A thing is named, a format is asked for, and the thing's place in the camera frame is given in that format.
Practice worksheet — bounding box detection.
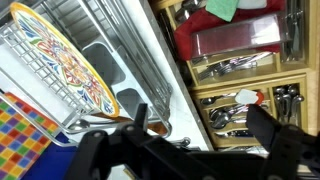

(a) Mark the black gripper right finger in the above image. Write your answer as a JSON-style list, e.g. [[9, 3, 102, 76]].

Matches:
[[245, 104, 285, 152]]

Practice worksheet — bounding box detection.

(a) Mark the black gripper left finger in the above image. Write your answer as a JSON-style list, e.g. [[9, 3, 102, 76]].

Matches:
[[133, 103, 150, 132]]

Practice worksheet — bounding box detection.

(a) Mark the brown wooden spoon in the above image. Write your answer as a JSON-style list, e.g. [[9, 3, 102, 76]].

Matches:
[[89, 112, 168, 136]]

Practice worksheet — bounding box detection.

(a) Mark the shiny metal spoon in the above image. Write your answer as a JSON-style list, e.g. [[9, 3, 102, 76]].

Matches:
[[67, 118, 93, 132]]

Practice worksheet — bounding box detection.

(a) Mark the bamboo cutlery organizer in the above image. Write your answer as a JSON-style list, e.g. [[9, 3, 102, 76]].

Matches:
[[149, 0, 311, 150]]

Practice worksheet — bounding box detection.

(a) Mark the light wooden kitchen drawer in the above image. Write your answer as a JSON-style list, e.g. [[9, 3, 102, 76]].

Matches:
[[146, 0, 320, 174]]

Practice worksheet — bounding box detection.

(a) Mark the clear plastic box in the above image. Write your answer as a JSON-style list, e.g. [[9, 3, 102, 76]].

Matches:
[[190, 13, 292, 62]]

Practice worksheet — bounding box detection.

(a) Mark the colourful floral ceramic plate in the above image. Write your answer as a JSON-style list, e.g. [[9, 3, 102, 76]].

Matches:
[[9, 2, 121, 118]]

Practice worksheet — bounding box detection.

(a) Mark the blue board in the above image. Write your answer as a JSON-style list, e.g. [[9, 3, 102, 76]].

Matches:
[[21, 132, 80, 180]]

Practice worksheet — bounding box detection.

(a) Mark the white cloth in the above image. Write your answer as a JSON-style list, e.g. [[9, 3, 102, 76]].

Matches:
[[236, 0, 269, 11]]

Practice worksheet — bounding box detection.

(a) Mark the green sponge cloth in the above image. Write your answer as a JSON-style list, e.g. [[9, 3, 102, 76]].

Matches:
[[204, 0, 241, 23]]

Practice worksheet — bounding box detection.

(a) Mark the metal wire dish rack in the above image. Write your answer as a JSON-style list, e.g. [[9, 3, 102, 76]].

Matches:
[[0, 0, 174, 148]]

